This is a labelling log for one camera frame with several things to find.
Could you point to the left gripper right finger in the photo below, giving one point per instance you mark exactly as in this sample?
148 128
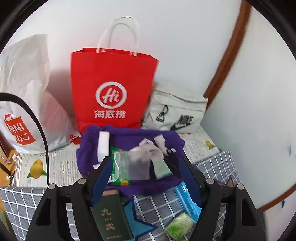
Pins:
188 172

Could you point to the light green tissue pack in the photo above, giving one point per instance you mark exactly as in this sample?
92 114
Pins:
161 170

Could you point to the white Miniso plastic bag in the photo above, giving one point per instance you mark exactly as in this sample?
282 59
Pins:
25 71

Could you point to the white persimmon print pouch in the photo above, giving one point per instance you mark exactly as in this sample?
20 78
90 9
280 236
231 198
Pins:
133 167

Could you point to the red Haidilao paper bag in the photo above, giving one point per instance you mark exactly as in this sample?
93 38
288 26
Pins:
111 86

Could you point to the purple fuzzy towel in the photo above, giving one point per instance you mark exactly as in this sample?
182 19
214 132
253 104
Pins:
128 140

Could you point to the green snack packet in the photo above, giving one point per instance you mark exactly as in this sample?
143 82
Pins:
115 179

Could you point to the blue tissue box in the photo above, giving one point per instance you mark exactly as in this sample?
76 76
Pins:
190 208

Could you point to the brown cardboard box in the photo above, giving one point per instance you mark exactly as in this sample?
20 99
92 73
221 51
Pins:
8 162

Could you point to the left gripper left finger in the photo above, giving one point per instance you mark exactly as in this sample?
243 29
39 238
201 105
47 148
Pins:
98 180

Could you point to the white cloth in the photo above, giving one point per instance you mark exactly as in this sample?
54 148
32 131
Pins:
156 149

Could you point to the brown wooden door frame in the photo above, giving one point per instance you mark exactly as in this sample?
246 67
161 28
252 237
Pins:
251 109

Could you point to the white sponge block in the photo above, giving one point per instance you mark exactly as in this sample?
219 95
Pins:
103 146

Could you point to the beige Nike bag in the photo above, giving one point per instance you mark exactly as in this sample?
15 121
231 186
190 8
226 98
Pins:
174 108

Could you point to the dark green tea tin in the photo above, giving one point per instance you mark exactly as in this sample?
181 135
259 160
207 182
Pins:
110 217

